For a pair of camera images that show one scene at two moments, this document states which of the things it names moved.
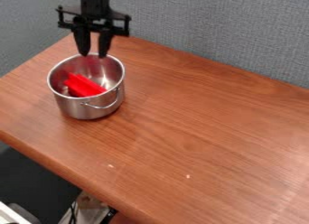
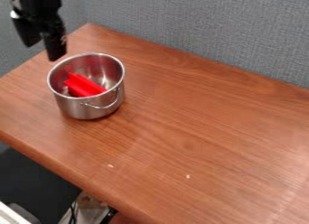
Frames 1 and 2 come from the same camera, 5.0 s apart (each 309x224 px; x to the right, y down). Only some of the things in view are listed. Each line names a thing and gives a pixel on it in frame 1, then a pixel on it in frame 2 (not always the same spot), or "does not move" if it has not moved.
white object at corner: x=13 y=213 does not move
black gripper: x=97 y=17 to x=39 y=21
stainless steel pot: x=106 y=71 does not move
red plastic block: x=82 y=87 does not move
